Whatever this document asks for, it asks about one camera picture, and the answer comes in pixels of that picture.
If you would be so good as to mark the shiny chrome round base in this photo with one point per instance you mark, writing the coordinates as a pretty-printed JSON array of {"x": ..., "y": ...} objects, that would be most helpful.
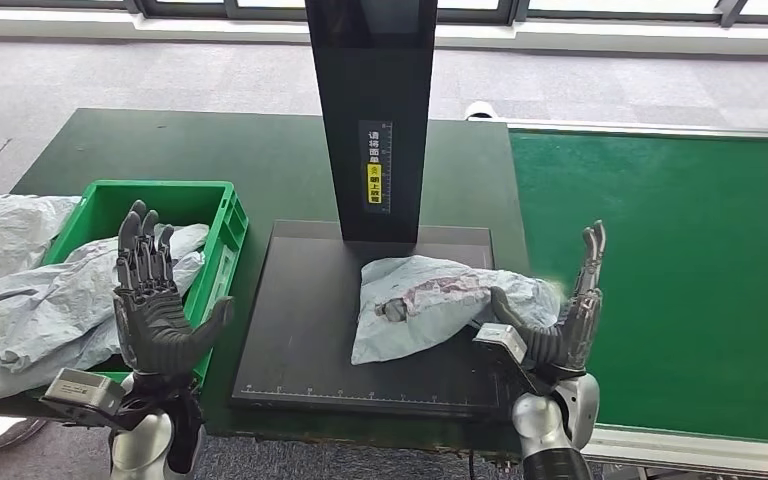
[{"x": 0, "y": 430}]

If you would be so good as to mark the black inbound scanning machine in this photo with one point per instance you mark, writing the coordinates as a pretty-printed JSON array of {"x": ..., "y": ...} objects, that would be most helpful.
[{"x": 371, "y": 79}]

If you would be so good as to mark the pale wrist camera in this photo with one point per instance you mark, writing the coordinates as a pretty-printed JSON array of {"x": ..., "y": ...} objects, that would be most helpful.
[
  {"x": 500, "y": 341},
  {"x": 82, "y": 391}
]

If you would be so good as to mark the dark green table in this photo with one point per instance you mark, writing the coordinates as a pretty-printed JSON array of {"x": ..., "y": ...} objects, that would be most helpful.
[{"x": 159, "y": 142}]

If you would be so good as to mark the crumpled grey parcel bag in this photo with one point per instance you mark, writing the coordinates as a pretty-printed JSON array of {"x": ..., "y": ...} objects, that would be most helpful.
[{"x": 0, "y": 225}]

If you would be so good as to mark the green plastic crate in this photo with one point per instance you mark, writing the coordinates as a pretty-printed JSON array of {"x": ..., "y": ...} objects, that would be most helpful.
[{"x": 178, "y": 199}]

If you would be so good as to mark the grey parcel bag red print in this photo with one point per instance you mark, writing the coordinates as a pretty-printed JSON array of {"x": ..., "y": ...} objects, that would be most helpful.
[{"x": 26, "y": 384}]

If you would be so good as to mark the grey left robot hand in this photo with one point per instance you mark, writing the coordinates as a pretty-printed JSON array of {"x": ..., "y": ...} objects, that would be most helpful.
[{"x": 152, "y": 331}]

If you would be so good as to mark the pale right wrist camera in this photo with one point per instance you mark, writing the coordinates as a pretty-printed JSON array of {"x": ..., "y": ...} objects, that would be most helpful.
[{"x": 500, "y": 341}]

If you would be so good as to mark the dark window frame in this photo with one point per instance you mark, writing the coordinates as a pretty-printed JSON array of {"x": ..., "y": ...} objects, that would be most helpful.
[{"x": 185, "y": 5}]

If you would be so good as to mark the grey parcel bag torn brown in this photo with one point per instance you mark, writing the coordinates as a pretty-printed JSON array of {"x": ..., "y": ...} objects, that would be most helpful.
[{"x": 46, "y": 298}]

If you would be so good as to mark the white conveyor roller end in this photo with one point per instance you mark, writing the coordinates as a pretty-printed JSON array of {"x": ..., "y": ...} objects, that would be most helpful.
[{"x": 480, "y": 110}]

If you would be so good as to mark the grey parcel bag faded print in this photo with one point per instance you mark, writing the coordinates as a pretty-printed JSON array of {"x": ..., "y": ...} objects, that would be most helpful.
[{"x": 437, "y": 311}]

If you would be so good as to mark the green conveyor belt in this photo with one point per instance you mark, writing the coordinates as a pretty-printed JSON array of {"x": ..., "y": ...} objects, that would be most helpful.
[{"x": 689, "y": 232}]

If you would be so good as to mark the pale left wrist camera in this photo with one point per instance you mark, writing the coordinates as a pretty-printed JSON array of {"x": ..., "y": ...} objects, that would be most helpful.
[{"x": 82, "y": 391}]

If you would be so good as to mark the black yellow label sticker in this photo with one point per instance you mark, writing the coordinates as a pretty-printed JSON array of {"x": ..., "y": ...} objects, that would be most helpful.
[{"x": 375, "y": 166}]

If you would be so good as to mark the white window sill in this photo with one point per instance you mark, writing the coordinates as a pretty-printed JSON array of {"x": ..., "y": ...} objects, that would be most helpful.
[{"x": 92, "y": 23}]

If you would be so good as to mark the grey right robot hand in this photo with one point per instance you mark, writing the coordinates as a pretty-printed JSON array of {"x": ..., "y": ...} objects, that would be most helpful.
[{"x": 566, "y": 344}]

